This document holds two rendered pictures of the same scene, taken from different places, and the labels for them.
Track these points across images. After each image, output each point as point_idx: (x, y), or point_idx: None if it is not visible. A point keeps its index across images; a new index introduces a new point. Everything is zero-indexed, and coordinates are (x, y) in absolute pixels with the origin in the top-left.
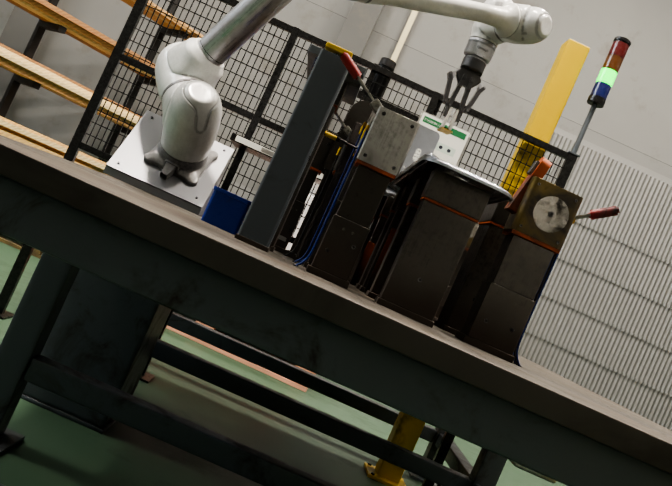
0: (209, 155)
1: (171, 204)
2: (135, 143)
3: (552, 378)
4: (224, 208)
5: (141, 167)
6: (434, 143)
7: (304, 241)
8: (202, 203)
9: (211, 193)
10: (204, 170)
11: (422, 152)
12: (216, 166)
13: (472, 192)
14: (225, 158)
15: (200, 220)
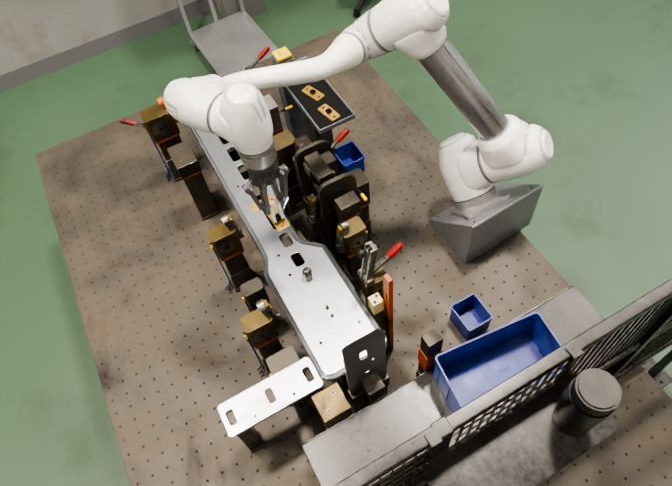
0: (466, 211)
1: (410, 182)
2: (505, 187)
3: (149, 226)
4: (344, 151)
5: None
6: (346, 353)
7: None
8: (431, 219)
9: (446, 230)
10: (457, 214)
11: (357, 355)
12: (460, 220)
13: None
14: (465, 223)
15: (341, 143)
